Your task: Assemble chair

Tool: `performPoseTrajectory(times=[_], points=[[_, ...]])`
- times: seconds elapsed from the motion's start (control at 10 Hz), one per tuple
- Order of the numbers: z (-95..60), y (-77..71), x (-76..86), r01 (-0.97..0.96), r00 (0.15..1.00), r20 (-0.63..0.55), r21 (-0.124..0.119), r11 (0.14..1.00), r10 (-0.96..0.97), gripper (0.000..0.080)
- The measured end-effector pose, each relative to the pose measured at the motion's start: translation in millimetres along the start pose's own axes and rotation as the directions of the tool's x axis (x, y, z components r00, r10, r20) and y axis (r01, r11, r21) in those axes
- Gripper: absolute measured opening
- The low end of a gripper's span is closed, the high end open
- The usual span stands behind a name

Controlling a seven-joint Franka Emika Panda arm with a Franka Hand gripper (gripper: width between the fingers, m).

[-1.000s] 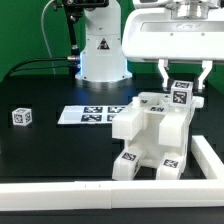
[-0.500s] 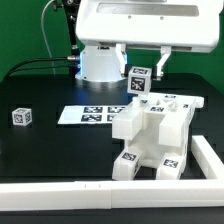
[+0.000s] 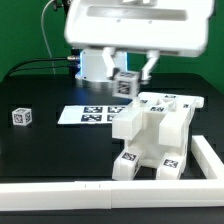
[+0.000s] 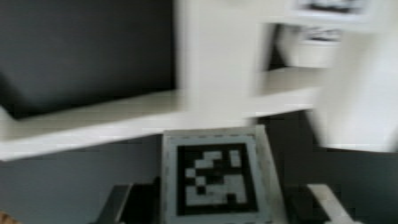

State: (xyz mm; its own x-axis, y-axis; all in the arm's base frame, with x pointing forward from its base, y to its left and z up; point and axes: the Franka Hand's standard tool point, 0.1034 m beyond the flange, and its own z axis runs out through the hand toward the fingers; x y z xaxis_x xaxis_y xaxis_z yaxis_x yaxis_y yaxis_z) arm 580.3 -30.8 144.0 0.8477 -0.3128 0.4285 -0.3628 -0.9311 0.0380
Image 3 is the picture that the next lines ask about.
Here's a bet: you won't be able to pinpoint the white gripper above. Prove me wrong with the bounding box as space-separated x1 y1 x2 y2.
65 0 214 81

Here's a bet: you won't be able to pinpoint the white chair nut cube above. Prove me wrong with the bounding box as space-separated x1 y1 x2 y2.
12 108 32 126

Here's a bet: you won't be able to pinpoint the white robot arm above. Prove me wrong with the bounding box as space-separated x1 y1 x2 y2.
64 0 215 84

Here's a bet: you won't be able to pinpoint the flat white chair back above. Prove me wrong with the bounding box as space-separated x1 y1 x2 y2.
58 105 125 125

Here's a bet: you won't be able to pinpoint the black camera stand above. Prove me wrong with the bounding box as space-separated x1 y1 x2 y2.
53 0 80 77

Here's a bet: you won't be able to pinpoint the grey cable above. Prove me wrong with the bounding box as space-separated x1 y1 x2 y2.
40 0 58 76

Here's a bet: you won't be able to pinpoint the black cables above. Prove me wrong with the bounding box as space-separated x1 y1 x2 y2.
1 55 81 83

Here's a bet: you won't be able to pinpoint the white obstacle fence wall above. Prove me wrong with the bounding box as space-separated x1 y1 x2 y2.
0 135 224 211

